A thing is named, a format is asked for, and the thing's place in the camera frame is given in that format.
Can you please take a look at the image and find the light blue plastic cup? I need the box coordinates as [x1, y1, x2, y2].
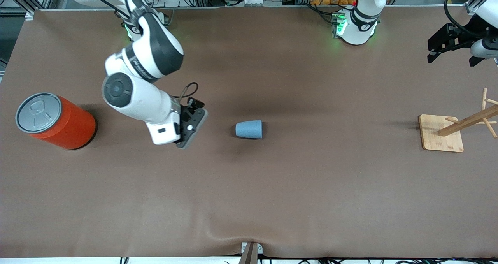
[235, 120, 263, 139]

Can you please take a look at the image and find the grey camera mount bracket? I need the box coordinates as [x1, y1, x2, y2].
[238, 241, 263, 264]

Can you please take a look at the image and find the large orange can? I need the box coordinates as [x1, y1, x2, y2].
[15, 92, 96, 150]

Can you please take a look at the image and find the black left camera cable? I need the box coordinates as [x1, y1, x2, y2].
[444, 0, 473, 35]

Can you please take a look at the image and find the white power strip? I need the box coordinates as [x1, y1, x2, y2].
[226, 0, 283, 7]

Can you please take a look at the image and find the brown table cloth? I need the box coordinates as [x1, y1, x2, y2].
[0, 5, 498, 259]

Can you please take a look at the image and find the wooden cup rack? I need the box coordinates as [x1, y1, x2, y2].
[418, 88, 498, 153]

